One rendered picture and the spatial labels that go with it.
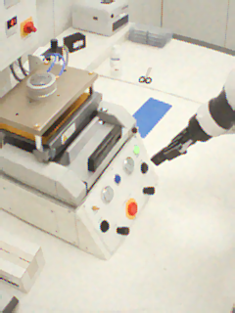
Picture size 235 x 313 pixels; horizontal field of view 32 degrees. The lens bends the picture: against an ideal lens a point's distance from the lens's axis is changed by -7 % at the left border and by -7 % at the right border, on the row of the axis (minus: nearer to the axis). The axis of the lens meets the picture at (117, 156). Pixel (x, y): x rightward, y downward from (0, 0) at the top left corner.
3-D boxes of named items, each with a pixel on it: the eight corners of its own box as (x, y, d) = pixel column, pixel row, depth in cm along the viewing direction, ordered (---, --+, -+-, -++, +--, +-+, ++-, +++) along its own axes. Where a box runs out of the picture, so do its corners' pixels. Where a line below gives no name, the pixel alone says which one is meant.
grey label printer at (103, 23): (70, 28, 204) (70, 2, 192) (92, 16, 216) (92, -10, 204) (111, 38, 195) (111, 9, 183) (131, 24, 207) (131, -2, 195)
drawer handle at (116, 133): (87, 170, 106) (86, 157, 103) (116, 134, 116) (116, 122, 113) (94, 172, 105) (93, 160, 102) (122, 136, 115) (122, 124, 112)
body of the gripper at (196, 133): (202, 103, 106) (180, 119, 113) (192, 121, 101) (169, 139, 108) (221, 123, 107) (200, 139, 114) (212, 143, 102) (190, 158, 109)
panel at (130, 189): (111, 255, 112) (80, 205, 103) (157, 184, 132) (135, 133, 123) (117, 256, 111) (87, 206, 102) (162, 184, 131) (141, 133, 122)
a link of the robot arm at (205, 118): (204, 110, 97) (189, 120, 101) (238, 146, 98) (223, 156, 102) (215, 84, 105) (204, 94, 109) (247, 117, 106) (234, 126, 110)
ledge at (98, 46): (-10, 101, 166) (-12, 93, 163) (86, 22, 221) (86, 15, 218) (46, 117, 156) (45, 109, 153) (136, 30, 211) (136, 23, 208)
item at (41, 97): (-24, 131, 109) (-32, 94, 101) (38, 74, 130) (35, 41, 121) (43, 159, 101) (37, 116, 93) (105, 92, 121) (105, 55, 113)
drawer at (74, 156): (-1, 155, 115) (-6, 134, 110) (41, 111, 130) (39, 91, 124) (88, 193, 106) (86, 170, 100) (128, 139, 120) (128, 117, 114)
